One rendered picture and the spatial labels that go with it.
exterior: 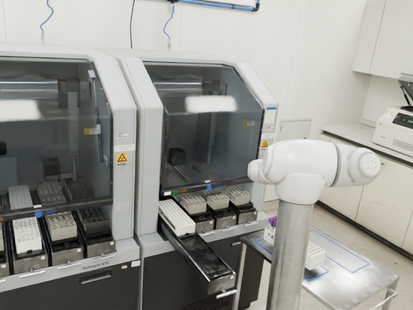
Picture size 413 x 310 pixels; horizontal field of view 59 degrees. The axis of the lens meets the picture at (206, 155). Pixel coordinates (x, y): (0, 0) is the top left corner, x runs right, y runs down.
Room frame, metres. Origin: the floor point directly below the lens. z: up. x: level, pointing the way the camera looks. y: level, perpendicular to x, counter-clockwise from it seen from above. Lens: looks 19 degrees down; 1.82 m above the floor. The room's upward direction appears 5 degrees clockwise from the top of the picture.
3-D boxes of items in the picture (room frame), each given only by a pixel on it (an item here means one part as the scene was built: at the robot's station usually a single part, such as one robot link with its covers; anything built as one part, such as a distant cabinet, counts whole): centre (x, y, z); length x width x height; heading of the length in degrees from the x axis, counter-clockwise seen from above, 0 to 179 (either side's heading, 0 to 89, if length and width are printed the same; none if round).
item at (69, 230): (1.48, 0.63, 0.85); 0.12 x 0.02 x 0.06; 122
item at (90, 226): (1.56, 0.50, 0.85); 0.12 x 0.02 x 0.06; 122
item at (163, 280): (2.26, 0.19, 0.81); 1.06 x 0.84 x 1.62; 31
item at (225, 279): (1.59, 0.05, 0.78); 0.73 x 0.14 x 0.09; 31
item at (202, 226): (2.05, 0.15, 0.78); 0.73 x 0.14 x 0.09; 31
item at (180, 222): (1.74, 0.14, 0.83); 0.30 x 0.10 x 0.06; 31
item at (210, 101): (2.09, 0.08, 1.28); 0.61 x 0.51 x 0.63; 121
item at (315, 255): (1.50, -0.45, 0.88); 0.30 x 0.10 x 0.06; 37
